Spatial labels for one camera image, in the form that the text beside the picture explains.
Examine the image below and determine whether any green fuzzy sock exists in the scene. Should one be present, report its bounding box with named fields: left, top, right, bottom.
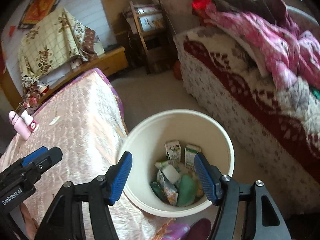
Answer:
left=177, top=174, right=198, bottom=207

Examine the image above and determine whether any dark green packet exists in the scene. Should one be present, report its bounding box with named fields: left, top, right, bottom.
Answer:
left=150, top=181, right=167, bottom=202

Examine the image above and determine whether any plastic wrapper teal print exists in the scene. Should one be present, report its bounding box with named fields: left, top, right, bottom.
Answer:
left=156, top=170, right=178, bottom=206

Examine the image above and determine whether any white bottle cap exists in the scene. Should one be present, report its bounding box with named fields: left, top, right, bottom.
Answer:
left=162, top=165, right=180, bottom=184

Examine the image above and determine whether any green white medicine box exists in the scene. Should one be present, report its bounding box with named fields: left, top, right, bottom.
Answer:
left=184, top=144, right=202, bottom=168

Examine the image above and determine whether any green white pouch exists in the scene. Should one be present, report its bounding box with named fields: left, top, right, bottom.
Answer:
left=155, top=160, right=178, bottom=170

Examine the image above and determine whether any cream plastic trash bucket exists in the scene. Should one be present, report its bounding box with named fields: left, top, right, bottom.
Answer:
left=119, top=109, right=235, bottom=218

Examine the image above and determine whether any left hand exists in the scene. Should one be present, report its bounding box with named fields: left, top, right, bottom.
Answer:
left=20, top=203, right=39, bottom=240

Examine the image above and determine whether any pink thermos bottle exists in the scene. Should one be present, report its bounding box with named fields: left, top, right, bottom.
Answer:
left=9, top=111, right=31, bottom=141

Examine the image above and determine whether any white bottle pink label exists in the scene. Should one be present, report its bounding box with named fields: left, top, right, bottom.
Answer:
left=21, top=110, right=39, bottom=133

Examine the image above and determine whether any white paper label scrap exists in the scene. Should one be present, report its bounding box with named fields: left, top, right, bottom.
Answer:
left=49, top=116, right=61, bottom=126

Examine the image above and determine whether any pink quilted table cover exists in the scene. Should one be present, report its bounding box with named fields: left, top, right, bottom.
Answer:
left=0, top=67, right=176, bottom=240

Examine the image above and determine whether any purple plastic item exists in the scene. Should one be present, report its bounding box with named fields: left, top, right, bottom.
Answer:
left=160, top=218, right=212, bottom=240

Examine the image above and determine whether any small white green carton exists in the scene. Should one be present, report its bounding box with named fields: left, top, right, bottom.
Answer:
left=164, top=140, right=181, bottom=162

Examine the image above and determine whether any floral yellow blanket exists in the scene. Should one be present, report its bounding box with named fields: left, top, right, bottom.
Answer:
left=18, top=7, right=105, bottom=88

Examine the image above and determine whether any wooden low cabinet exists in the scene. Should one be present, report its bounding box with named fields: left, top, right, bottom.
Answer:
left=1, top=44, right=129, bottom=109

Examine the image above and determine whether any wooden chair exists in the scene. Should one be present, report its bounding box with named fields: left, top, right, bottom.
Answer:
left=123, top=1, right=177, bottom=74

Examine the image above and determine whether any floral covered sofa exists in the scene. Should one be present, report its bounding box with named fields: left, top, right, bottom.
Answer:
left=174, top=27, right=319, bottom=209

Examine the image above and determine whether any pink floral quilt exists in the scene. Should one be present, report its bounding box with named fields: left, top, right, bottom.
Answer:
left=205, top=2, right=319, bottom=89

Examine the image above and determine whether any red cushion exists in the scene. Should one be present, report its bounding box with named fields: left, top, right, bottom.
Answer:
left=191, top=0, right=211, bottom=11

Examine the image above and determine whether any dark brown clothing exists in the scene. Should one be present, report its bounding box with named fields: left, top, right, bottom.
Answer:
left=212, top=0, right=291, bottom=25

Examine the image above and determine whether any red framed wall picture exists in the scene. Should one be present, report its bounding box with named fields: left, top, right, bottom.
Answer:
left=17, top=0, right=61, bottom=29

